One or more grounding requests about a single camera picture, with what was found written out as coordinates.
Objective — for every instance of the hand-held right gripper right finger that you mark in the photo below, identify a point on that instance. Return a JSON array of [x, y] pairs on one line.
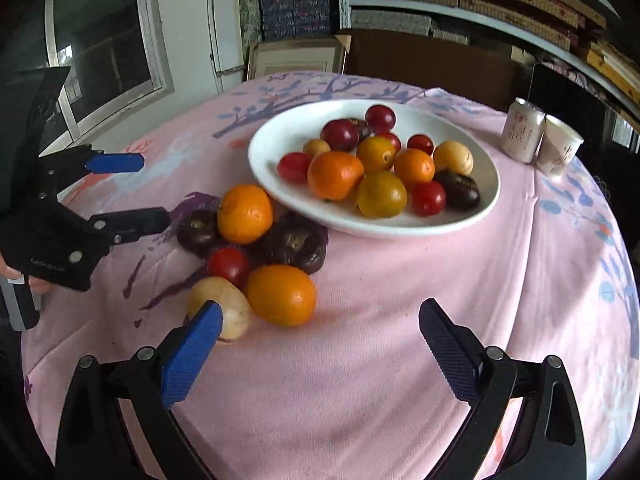
[[450, 355]]

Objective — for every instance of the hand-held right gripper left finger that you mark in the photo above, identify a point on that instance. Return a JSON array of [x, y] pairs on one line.
[[192, 355]]

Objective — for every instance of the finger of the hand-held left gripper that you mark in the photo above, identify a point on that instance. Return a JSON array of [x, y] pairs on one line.
[[115, 163], [135, 222]]

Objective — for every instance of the pale yellow fruit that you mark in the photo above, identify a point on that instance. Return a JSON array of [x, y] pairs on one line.
[[316, 147], [453, 157], [232, 310]]

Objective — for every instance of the red tomato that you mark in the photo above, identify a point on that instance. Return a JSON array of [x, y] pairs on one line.
[[228, 265], [394, 140], [381, 117], [428, 198], [340, 135], [294, 167], [420, 143]]

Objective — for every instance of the orange mandarin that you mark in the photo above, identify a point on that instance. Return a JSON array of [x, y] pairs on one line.
[[334, 175], [414, 167], [281, 295], [245, 214]]

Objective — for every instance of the large dark purple passion fruit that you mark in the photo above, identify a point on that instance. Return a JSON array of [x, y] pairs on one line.
[[295, 247]]

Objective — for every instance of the white oval plate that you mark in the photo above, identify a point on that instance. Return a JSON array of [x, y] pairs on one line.
[[280, 132]]

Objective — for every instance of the orange yellow tomato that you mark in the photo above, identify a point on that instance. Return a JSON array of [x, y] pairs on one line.
[[376, 154]]

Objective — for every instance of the person's left hand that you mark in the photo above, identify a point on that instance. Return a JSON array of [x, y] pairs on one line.
[[7, 267]]

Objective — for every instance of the pink printed tablecloth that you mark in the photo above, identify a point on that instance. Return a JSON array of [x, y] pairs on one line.
[[375, 335]]

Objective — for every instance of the white framed window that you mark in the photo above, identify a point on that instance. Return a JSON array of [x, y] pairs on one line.
[[105, 45]]

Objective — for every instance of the white narrow panel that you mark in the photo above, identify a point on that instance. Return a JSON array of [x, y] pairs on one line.
[[227, 15]]

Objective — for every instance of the green patterned panel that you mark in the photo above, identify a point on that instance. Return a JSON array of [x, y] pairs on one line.
[[248, 0]]

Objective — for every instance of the white paper cup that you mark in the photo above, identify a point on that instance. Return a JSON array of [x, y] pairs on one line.
[[557, 147]]

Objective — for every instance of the stack of blue floral boxes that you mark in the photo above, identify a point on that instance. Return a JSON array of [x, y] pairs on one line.
[[295, 12]]

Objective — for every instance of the black panel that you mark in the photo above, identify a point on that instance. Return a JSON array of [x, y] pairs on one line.
[[575, 95]]

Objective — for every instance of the brown board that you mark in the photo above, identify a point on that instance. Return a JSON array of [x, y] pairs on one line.
[[430, 65]]

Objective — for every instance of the grey patterned box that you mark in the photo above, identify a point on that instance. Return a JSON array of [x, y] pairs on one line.
[[390, 22]]

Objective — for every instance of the stack of light wooden boxes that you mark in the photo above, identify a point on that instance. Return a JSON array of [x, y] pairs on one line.
[[615, 72]]

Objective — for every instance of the stack of tan patterned boxes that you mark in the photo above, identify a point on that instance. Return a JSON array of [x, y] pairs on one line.
[[525, 5]]

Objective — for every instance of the wooden picture frame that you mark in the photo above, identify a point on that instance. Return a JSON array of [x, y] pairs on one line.
[[295, 60]]

